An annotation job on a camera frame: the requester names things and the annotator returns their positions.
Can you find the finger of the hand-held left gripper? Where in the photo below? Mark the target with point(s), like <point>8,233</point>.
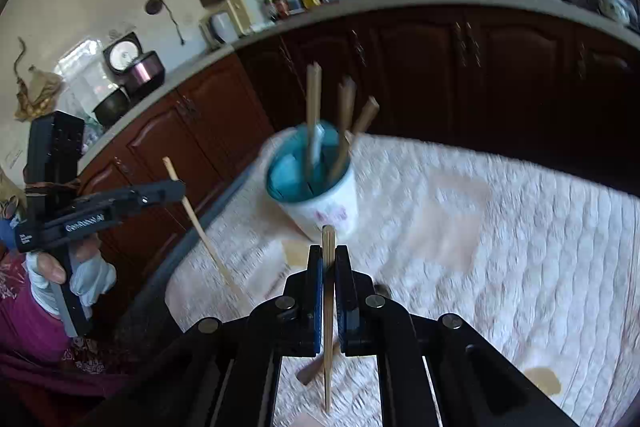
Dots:
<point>162,194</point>

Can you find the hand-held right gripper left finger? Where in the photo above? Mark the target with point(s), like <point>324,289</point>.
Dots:
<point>314,307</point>

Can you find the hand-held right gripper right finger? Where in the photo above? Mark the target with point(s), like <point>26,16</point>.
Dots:
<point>342,307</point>

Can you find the light bamboo chopstick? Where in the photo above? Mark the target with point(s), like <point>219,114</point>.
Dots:
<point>210,247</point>
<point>328,257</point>

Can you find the person's left hand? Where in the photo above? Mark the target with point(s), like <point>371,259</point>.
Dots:
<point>95,274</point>

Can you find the brown dried plant bundle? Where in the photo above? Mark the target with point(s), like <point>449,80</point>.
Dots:
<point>40,92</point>

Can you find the black inner pot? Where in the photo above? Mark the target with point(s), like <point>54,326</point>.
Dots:
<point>112,107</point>

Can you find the dark red rice cooker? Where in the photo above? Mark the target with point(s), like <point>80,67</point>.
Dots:
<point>145,74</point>

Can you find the white quilted tablecloth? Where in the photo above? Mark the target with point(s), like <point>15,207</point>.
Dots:
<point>475,257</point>

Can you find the white plastic spoon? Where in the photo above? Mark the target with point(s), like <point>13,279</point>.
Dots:
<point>323,136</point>

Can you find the magenta floral clothing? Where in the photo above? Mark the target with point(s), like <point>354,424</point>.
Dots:
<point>30,347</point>

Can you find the cream countertop appliance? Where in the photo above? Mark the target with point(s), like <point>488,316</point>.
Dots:
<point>245,9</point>

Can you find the pale stone kitchen countertop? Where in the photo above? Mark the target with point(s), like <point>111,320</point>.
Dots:
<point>360,3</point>

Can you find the red-brown wooden base cabinets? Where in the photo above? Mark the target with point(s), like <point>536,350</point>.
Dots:
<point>525,67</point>

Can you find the white lidded tureen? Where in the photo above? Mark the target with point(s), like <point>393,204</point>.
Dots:
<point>617,7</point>

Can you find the dark round wall hanging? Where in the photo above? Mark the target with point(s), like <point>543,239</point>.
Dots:
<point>152,6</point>

